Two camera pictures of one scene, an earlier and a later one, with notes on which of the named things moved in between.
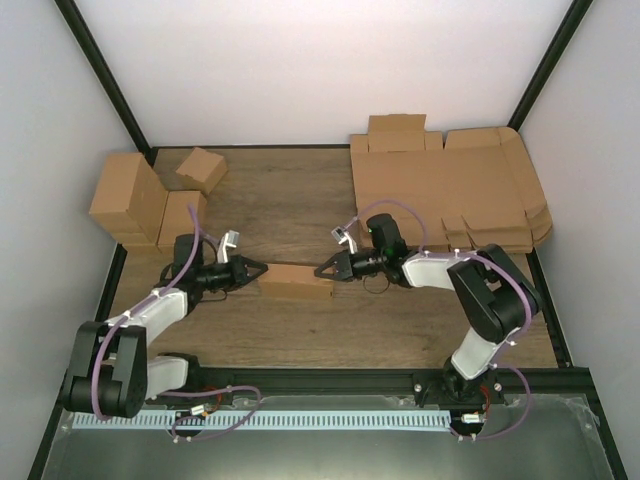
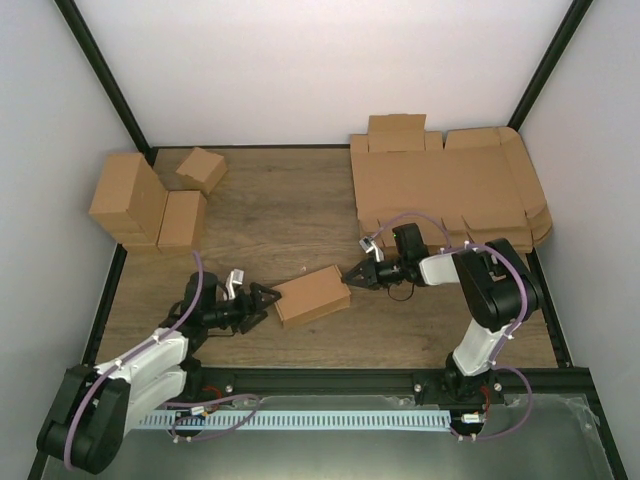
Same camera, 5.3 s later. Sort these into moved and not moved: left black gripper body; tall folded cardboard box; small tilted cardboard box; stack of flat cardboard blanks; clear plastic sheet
Moved: left black gripper body
Not moved: clear plastic sheet; tall folded cardboard box; small tilted cardboard box; stack of flat cardboard blanks
